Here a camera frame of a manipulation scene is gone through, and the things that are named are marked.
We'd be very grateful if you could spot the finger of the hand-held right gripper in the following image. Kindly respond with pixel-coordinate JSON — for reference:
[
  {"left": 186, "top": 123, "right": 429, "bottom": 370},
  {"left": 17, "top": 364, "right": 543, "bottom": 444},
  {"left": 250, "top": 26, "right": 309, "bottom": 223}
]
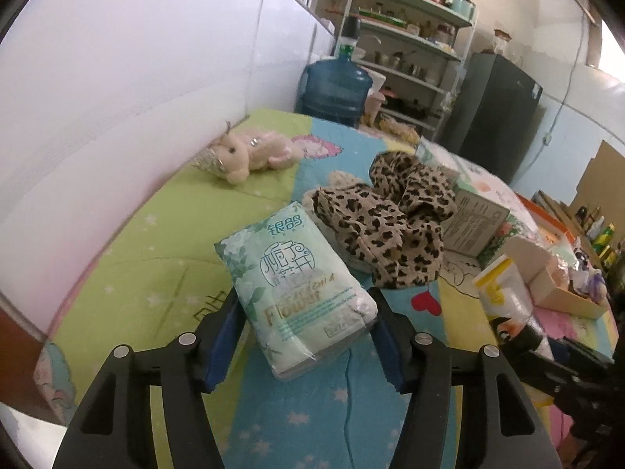
[{"left": 493, "top": 320, "right": 615, "bottom": 377}]

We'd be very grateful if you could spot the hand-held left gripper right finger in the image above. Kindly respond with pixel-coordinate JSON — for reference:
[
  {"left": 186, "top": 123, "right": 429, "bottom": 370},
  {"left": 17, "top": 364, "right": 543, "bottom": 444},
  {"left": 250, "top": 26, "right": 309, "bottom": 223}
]
[{"left": 366, "top": 287, "right": 557, "bottom": 469}]

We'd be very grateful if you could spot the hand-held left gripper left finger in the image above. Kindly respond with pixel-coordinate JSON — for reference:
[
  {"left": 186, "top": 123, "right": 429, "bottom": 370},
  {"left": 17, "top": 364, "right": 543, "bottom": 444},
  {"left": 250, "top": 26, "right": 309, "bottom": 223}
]
[{"left": 51, "top": 290, "right": 245, "bottom": 469}]

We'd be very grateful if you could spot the orange cardboard tray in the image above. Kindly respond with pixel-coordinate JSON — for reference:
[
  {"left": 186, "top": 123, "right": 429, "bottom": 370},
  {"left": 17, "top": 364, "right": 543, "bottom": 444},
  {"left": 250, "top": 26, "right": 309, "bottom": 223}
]
[{"left": 508, "top": 193, "right": 616, "bottom": 320}]

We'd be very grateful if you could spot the plush bear with purple bow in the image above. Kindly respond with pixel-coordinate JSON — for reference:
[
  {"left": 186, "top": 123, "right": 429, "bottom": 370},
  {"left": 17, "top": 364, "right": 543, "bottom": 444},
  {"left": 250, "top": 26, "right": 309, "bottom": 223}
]
[{"left": 571, "top": 249, "right": 609, "bottom": 300}]

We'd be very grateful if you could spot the green floral tissue pack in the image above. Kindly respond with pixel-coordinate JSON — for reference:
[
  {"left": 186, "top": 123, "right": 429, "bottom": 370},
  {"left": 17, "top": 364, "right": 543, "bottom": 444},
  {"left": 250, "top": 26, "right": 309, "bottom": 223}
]
[{"left": 215, "top": 200, "right": 379, "bottom": 382}]

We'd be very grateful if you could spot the yellow white packet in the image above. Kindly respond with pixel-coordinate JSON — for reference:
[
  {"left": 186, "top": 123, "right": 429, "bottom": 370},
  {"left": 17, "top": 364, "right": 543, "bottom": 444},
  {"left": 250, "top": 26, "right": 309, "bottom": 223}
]
[{"left": 473, "top": 256, "right": 538, "bottom": 338}]

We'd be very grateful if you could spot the leopard print cloth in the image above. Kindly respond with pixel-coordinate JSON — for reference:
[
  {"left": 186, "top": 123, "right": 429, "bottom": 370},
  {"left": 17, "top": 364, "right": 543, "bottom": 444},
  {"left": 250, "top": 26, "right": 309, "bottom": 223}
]
[{"left": 305, "top": 151, "right": 460, "bottom": 290}]

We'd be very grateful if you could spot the pink plush toy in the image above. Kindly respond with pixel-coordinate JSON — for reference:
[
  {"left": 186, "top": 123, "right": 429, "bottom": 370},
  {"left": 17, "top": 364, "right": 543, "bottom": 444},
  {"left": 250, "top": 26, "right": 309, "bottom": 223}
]
[{"left": 190, "top": 120, "right": 304, "bottom": 186}]

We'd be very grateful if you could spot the colourful printed blanket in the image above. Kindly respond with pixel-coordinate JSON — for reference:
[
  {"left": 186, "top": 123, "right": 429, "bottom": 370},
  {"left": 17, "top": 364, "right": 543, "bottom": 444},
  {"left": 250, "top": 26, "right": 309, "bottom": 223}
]
[{"left": 34, "top": 107, "right": 621, "bottom": 469}]

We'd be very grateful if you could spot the green yellow bottle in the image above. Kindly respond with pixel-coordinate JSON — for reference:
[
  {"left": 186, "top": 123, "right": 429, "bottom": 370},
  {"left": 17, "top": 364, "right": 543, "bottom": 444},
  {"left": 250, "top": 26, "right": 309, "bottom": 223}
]
[{"left": 598, "top": 225, "right": 617, "bottom": 256}]

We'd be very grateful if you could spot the small white green box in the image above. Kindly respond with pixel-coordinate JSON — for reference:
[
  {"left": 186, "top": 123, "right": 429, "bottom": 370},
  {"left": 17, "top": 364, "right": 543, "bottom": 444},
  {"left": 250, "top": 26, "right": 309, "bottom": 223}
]
[{"left": 442, "top": 171, "right": 511, "bottom": 257}]

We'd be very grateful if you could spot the plastic bag of yellow food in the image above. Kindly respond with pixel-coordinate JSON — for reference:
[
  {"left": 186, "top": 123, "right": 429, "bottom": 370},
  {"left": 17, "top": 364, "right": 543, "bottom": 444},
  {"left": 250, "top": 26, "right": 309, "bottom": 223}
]
[{"left": 378, "top": 112, "right": 421, "bottom": 145}]

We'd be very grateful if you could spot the dark grey refrigerator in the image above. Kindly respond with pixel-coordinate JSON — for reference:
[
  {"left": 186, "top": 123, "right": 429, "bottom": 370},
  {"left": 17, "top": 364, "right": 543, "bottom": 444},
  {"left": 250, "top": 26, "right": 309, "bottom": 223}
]
[{"left": 437, "top": 53, "right": 544, "bottom": 184}]

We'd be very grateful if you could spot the blue water jug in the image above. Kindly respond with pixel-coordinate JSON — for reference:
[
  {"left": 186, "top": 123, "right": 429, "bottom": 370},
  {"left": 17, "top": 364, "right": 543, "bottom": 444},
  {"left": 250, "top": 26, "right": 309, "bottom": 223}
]
[{"left": 295, "top": 56, "right": 373, "bottom": 130}]

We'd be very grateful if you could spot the white metal shelf rack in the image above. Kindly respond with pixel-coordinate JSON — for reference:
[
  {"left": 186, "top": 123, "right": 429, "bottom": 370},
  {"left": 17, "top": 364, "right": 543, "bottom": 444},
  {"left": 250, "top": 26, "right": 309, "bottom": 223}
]
[{"left": 332, "top": 0, "right": 479, "bottom": 142}]

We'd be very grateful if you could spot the bright outer window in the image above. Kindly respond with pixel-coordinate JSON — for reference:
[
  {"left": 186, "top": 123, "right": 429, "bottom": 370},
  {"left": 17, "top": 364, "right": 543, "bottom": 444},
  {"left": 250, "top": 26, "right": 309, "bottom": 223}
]
[{"left": 586, "top": 5, "right": 625, "bottom": 81}]

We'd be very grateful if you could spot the black water pump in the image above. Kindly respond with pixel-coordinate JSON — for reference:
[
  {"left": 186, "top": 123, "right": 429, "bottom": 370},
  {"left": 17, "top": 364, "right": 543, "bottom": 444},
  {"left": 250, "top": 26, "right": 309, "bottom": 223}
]
[{"left": 337, "top": 16, "right": 361, "bottom": 59}]

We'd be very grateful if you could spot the brown wooden door frame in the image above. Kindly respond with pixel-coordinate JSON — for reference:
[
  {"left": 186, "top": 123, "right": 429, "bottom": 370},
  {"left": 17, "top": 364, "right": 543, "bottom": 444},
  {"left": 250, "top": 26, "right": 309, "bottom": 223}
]
[{"left": 0, "top": 290, "right": 50, "bottom": 347}]

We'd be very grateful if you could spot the wall cable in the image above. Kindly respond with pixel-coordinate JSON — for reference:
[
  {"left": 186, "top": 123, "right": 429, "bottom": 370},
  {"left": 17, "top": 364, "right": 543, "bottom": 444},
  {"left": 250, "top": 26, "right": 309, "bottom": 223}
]
[{"left": 525, "top": 0, "right": 594, "bottom": 172}]

